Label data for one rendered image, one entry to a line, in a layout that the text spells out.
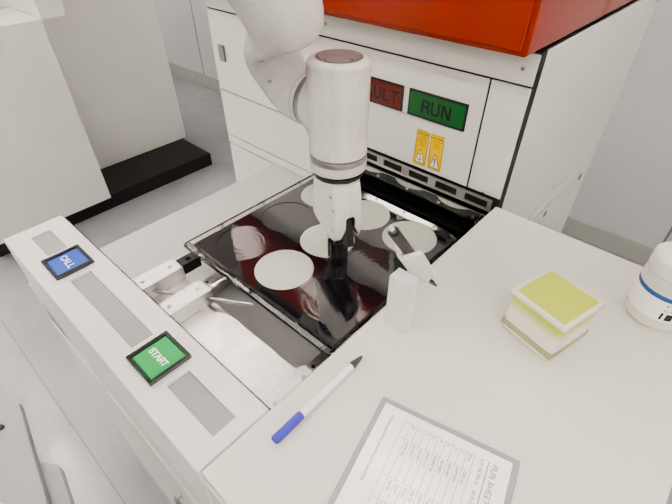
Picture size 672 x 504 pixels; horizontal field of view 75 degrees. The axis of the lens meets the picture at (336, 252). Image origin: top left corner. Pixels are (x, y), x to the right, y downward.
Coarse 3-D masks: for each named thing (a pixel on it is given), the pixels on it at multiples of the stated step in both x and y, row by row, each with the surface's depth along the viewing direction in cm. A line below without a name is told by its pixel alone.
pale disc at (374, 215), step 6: (366, 204) 90; (372, 204) 90; (378, 204) 90; (366, 210) 88; (372, 210) 88; (378, 210) 88; (384, 210) 88; (366, 216) 86; (372, 216) 86; (378, 216) 86; (384, 216) 86; (366, 222) 85; (372, 222) 85; (378, 222) 85; (384, 222) 85; (366, 228) 83; (372, 228) 83
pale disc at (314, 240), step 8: (320, 224) 84; (304, 232) 82; (312, 232) 82; (320, 232) 82; (304, 240) 81; (312, 240) 81; (320, 240) 81; (304, 248) 79; (312, 248) 79; (320, 248) 79; (320, 256) 77; (328, 256) 77
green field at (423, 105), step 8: (416, 96) 78; (424, 96) 77; (416, 104) 79; (424, 104) 78; (432, 104) 77; (440, 104) 76; (448, 104) 74; (456, 104) 73; (416, 112) 80; (424, 112) 78; (432, 112) 77; (440, 112) 76; (448, 112) 75; (456, 112) 74; (464, 112) 73; (440, 120) 77; (448, 120) 76; (456, 120) 75
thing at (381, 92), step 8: (376, 80) 82; (376, 88) 83; (384, 88) 82; (392, 88) 81; (400, 88) 79; (376, 96) 84; (384, 96) 83; (392, 96) 81; (400, 96) 80; (392, 104) 82
